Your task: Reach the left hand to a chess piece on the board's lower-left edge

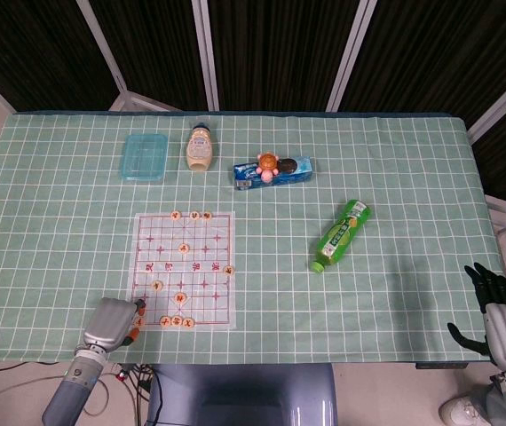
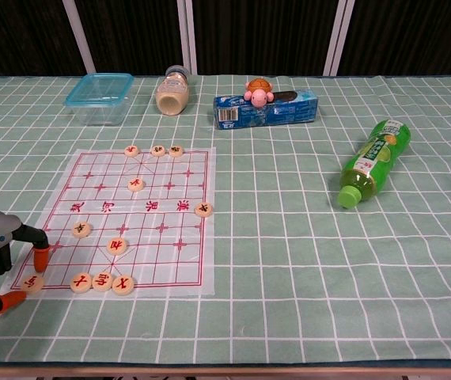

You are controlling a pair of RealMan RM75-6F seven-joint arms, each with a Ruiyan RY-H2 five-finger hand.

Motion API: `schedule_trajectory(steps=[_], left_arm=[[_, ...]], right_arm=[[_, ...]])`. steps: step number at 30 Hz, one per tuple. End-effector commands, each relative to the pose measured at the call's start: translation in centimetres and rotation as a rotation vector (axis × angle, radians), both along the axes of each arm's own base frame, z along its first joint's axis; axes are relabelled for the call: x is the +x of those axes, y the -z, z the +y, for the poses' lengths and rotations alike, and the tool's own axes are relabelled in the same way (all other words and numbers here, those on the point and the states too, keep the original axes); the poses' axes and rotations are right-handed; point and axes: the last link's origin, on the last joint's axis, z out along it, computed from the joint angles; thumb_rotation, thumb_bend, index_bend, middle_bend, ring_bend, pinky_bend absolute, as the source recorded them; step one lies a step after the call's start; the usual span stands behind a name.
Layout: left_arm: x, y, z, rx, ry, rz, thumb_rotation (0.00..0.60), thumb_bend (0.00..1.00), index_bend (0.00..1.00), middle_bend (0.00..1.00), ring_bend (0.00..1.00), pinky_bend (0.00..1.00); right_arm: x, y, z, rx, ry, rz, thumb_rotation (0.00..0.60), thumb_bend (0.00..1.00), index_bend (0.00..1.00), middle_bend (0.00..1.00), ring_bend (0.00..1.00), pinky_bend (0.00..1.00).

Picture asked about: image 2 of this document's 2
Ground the translucent xiangqi board sheet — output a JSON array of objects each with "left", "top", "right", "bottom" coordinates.
[{"left": 0, "top": 146, "right": 217, "bottom": 301}]

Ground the clear blue plastic container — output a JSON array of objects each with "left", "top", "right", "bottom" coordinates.
[{"left": 63, "top": 72, "right": 135, "bottom": 127}]

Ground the dark partition screen panel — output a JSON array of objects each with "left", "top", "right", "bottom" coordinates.
[
  {"left": 0, "top": 0, "right": 77, "bottom": 78},
  {"left": 338, "top": 0, "right": 451, "bottom": 78},
  {"left": 191, "top": 0, "right": 339, "bottom": 77},
  {"left": 74, "top": 0, "right": 190, "bottom": 76}
]

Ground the cream sauce squeeze bottle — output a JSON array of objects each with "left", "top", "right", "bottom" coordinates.
[{"left": 155, "top": 65, "right": 191, "bottom": 117}]

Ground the pink orange turtle toy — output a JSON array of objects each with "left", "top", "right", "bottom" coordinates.
[{"left": 243, "top": 78, "right": 275, "bottom": 108}]

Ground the green checked tablecloth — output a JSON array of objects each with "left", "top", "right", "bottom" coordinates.
[{"left": 0, "top": 74, "right": 451, "bottom": 367}]

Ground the blue cookie pack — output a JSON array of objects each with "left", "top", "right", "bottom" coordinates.
[{"left": 213, "top": 88, "right": 321, "bottom": 131}]

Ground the green tea plastic bottle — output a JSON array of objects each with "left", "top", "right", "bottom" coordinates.
[{"left": 336, "top": 119, "right": 411, "bottom": 210}]

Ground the white screen frame post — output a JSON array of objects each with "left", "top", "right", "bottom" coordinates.
[
  {"left": 322, "top": 0, "right": 356, "bottom": 77},
  {"left": 176, "top": 0, "right": 198, "bottom": 76},
  {"left": 61, "top": 0, "right": 97, "bottom": 76}
]

